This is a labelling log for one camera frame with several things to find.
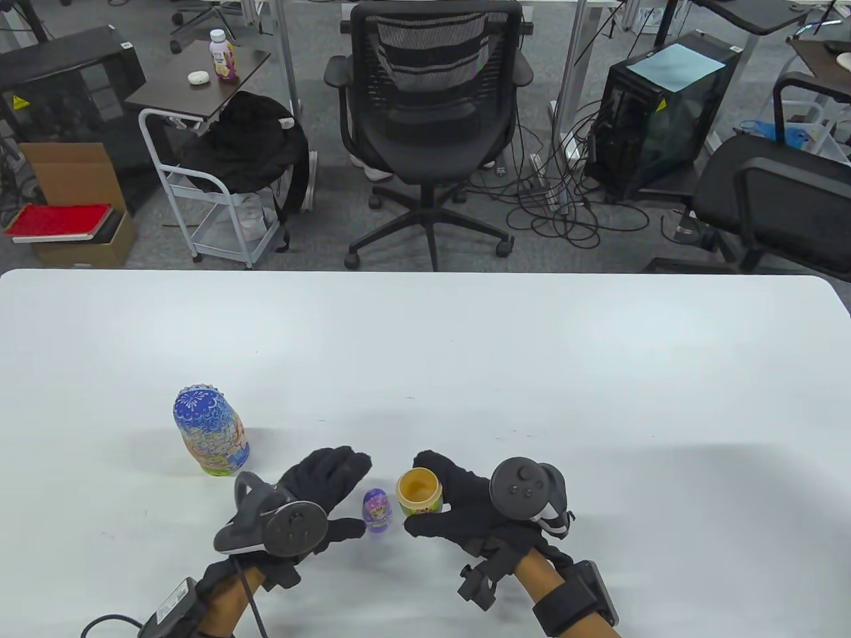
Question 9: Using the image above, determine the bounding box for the person's right hand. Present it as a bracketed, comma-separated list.
[404, 450, 576, 567]

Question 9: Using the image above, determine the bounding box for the medium light blue Russian doll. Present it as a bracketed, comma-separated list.
[396, 468, 444, 518]

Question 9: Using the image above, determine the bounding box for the person's left hand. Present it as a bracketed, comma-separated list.
[198, 447, 374, 587]

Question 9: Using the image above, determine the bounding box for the black mesh-sided computer tower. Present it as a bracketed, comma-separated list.
[0, 25, 147, 215]

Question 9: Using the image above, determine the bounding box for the black mesh office chair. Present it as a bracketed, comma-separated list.
[324, 0, 535, 272]

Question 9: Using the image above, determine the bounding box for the person's left forearm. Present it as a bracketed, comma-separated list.
[196, 575, 267, 638]

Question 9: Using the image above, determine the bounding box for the black padded office chair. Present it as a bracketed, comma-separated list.
[642, 72, 851, 283]

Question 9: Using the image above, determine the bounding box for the white desk leg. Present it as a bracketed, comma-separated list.
[269, 0, 303, 117]
[703, 30, 764, 155]
[550, 0, 589, 163]

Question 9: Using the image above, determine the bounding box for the black VR controller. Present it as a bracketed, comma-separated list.
[213, 471, 330, 558]
[490, 457, 576, 539]

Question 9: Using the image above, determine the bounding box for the red notebook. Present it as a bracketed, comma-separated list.
[3, 203, 114, 243]

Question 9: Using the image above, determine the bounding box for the blue plastic item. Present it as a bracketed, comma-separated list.
[740, 120, 810, 151]

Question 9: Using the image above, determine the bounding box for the small purple Russian doll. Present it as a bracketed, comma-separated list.
[362, 488, 393, 534]

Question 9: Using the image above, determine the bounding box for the white shoe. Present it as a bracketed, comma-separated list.
[349, 152, 395, 182]

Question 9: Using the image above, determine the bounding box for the white power strip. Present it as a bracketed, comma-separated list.
[531, 152, 574, 213]

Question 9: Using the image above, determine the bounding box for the black office chair base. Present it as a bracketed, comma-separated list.
[170, 0, 243, 54]

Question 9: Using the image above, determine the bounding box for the person's right forearm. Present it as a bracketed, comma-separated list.
[515, 550, 622, 638]

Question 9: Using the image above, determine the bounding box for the black backpack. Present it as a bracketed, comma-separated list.
[178, 91, 311, 253]

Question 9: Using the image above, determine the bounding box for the dark brown side table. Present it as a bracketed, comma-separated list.
[125, 40, 272, 137]

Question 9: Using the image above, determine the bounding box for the black cable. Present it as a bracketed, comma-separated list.
[80, 558, 270, 638]

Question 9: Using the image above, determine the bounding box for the brown cardboard box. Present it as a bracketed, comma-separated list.
[19, 142, 138, 269]

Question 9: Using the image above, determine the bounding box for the black glove sensor bracket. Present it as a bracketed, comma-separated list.
[261, 558, 304, 592]
[457, 557, 526, 612]

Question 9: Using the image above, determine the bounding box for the large blue Russian doll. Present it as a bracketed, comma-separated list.
[174, 384, 251, 477]

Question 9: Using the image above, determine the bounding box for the black desk top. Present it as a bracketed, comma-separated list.
[691, 0, 828, 35]

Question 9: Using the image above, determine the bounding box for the light blue paper sheet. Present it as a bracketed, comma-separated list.
[627, 44, 725, 92]

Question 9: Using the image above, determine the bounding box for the white rolling cart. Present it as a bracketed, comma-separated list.
[138, 108, 283, 270]

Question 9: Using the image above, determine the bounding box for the purple drink bottle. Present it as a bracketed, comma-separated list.
[209, 29, 239, 83]

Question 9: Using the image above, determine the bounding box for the brown desk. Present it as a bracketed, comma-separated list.
[787, 37, 851, 100]

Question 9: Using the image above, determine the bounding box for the black glass-sided computer tower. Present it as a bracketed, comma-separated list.
[584, 30, 742, 203]

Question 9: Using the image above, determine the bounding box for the tangle of black floor cables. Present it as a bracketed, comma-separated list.
[465, 100, 656, 250]

